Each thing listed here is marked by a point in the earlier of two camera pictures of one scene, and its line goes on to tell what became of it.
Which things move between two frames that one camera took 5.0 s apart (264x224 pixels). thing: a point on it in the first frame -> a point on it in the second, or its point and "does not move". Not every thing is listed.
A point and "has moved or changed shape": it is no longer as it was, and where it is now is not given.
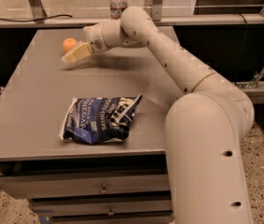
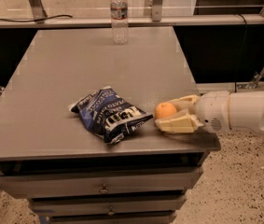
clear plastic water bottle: [118, 3] does not move
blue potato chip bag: [99, 119] has moved or changed shape
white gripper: [94, 38] -> [213, 109]
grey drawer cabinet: [73, 182] does not move
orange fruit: [68, 44] -> [164, 109]
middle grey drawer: [48, 208] does not move
